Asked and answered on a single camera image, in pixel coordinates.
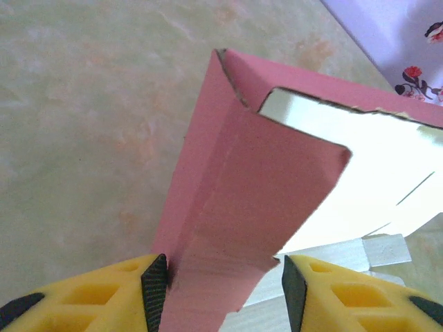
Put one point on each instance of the pink and white paper box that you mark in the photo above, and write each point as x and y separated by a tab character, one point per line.
249	180

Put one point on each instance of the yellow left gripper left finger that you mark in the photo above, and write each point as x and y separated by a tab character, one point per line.
86	311

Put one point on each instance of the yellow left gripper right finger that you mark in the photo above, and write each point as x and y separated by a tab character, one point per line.
363	311

